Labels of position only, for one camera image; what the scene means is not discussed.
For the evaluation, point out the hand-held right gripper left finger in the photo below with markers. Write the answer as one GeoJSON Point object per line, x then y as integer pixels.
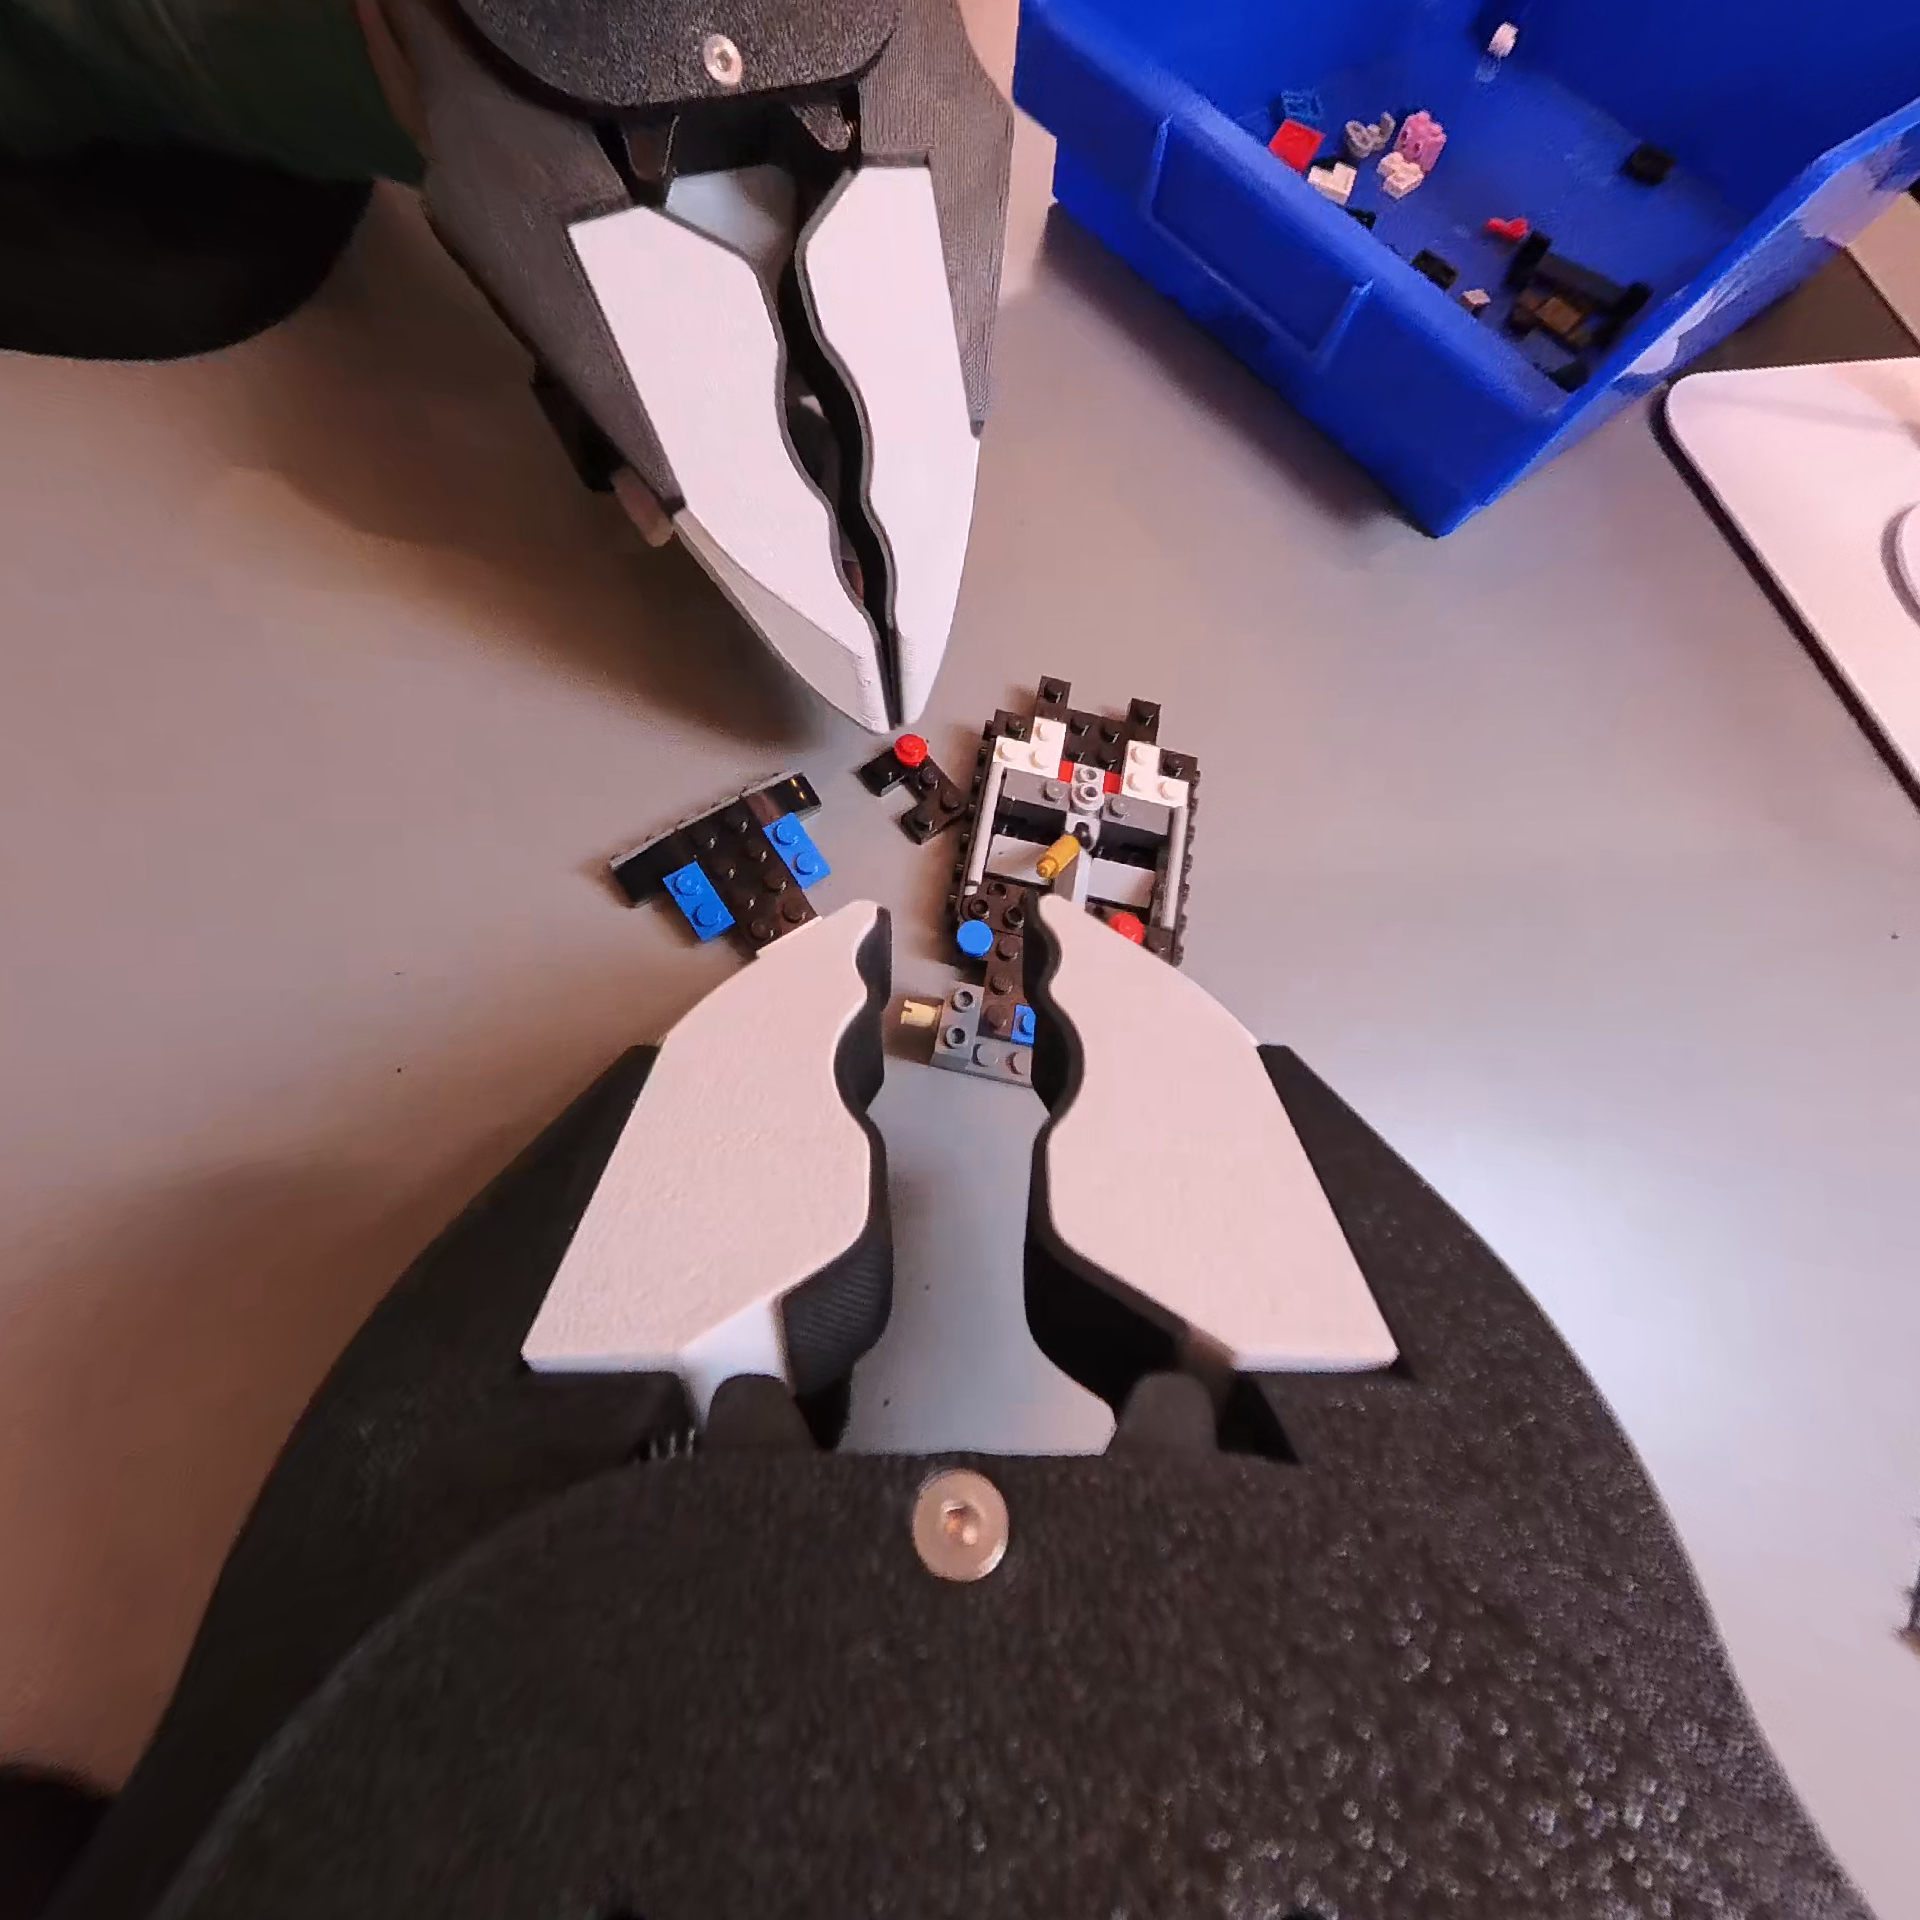
{"type": "Point", "coordinates": [704, 1202]}

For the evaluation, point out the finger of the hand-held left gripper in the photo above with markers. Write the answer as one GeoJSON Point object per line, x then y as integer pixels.
{"type": "Point", "coordinates": [704, 392]}
{"type": "Point", "coordinates": [916, 392]}

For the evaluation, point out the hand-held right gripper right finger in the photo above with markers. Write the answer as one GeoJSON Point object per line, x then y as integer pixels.
{"type": "Point", "coordinates": [1215, 1202]}

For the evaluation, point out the grey lego axle subassembly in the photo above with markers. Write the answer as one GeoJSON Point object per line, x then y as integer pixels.
{"type": "Point", "coordinates": [967, 1037]}

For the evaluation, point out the blue plastic bin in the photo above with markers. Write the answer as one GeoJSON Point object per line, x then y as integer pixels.
{"type": "Point", "coordinates": [1201, 241]}

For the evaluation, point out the black blue lego subassembly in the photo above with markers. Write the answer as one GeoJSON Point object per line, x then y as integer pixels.
{"type": "Point", "coordinates": [734, 869]}

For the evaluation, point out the small black lego bracket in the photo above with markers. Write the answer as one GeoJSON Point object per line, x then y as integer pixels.
{"type": "Point", "coordinates": [916, 789]}

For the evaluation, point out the lego car model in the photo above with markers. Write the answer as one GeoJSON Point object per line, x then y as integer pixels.
{"type": "Point", "coordinates": [1080, 825]}

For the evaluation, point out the lego pieces pile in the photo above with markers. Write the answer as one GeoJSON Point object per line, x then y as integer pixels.
{"type": "Point", "coordinates": [1560, 285]}

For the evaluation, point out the white book stand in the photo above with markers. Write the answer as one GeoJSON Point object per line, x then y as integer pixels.
{"type": "Point", "coordinates": [1799, 513]}

